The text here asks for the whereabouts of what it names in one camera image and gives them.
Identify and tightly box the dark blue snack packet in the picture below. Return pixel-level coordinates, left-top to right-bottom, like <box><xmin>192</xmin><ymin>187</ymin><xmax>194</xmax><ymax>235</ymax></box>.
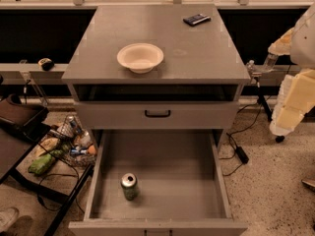
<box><xmin>183</xmin><ymin>14</ymin><xmax>211</xmax><ymax>27</ymax></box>

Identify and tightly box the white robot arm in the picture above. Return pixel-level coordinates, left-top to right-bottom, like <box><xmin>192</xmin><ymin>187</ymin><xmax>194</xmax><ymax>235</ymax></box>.
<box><xmin>268</xmin><ymin>3</ymin><xmax>315</xmax><ymax>136</ymax></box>

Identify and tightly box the black and yellow tape measure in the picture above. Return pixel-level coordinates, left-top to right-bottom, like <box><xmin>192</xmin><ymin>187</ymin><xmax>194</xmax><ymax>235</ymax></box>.
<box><xmin>38</xmin><ymin>58</ymin><xmax>54</xmax><ymax>72</ymax></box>

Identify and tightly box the open grey middle drawer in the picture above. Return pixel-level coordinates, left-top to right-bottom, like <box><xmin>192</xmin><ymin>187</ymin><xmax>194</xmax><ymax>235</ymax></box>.
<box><xmin>69</xmin><ymin>130</ymin><xmax>247</xmax><ymax>236</ymax></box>

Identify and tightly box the wire basket of items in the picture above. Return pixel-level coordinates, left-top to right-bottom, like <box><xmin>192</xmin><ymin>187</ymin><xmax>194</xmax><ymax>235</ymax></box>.
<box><xmin>48</xmin><ymin>114</ymin><xmax>97</xmax><ymax>167</ymax></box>

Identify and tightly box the black drawer handle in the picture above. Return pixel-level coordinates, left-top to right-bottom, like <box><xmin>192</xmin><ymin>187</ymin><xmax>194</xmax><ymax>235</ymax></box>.
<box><xmin>145</xmin><ymin>110</ymin><xmax>171</xmax><ymax>118</ymax></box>

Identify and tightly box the green soda can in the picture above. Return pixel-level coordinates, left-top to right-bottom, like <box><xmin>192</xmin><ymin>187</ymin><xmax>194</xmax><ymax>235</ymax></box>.
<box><xmin>120</xmin><ymin>173</ymin><xmax>139</xmax><ymax>201</ymax></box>

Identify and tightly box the green chip bag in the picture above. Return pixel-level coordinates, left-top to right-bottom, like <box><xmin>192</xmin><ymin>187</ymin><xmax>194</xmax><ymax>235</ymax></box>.
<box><xmin>28</xmin><ymin>149</ymin><xmax>64</xmax><ymax>176</ymax></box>

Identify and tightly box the clear plastic water bottle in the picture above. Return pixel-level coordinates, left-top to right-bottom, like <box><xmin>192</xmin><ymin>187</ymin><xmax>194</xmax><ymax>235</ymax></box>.
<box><xmin>263</xmin><ymin>53</ymin><xmax>279</xmax><ymax>73</ymax></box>

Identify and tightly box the black floor cable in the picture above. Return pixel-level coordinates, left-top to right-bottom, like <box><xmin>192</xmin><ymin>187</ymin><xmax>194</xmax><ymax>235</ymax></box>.
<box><xmin>219</xmin><ymin>95</ymin><xmax>274</xmax><ymax>177</ymax></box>

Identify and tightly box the grey drawer cabinet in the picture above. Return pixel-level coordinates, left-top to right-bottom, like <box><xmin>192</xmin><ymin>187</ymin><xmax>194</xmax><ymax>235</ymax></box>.
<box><xmin>61</xmin><ymin>3</ymin><xmax>252</xmax><ymax>236</ymax></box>

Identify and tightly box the white paper bowl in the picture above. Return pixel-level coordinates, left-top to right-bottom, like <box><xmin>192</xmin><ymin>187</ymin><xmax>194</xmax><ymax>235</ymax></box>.
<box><xmin>117</xmin><ymin>43</ymin><xmax>164</xmax><ymax>74</ymax></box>

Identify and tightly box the black tripod stand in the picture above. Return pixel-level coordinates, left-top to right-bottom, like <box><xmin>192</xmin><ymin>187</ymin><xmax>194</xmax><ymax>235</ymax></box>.
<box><xmin>245</xmin><ymin>60</ymin><xmax>285</xmax><ymax>144</ymax></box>

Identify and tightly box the dark side table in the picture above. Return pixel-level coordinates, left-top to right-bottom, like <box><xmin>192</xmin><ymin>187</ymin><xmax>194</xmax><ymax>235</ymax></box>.
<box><xmin>0</xmin><ymin>94</ymin><xmax>94</xmax><ymax>236</ymax></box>

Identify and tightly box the closed grey top drawer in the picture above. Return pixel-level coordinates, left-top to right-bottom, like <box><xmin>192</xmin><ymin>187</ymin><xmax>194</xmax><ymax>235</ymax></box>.
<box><xmin>75</xmin><ymin>101</ymin><xmax>238</xmax><ymax>130</ymax></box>

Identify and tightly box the white shoe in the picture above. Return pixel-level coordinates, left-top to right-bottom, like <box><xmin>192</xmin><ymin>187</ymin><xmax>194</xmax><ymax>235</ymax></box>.
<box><xmin>0</xmin><ymin>207</ymin><xmax>19</xmax><ymax>233</ymax></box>

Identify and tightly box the black power adapter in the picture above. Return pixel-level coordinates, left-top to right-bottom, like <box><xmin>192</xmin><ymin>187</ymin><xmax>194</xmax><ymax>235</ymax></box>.
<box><xmin>235</xmin><ymin>147</ymin><xmax>249</xmax><ymax>164</ymax></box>

